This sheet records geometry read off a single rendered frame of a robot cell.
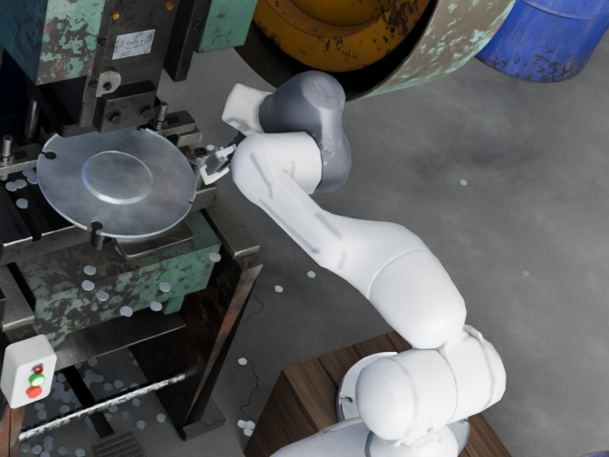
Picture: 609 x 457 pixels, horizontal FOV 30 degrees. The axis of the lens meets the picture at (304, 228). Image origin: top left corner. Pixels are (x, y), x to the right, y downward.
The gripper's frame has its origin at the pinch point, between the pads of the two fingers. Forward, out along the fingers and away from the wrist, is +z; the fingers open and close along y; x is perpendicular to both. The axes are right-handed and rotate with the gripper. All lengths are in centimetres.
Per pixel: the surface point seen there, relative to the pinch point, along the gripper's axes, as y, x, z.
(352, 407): 29, -51, 33
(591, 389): 122, -79, 62
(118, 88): -11.1, 18.5, 0.6
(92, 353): -11, -20, 56
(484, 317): 109, -50, 76
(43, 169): -21.4, 12.6, 19.1
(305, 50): 23.3, 14.9, -7.3
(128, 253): -16.8, -7.9, 9.2
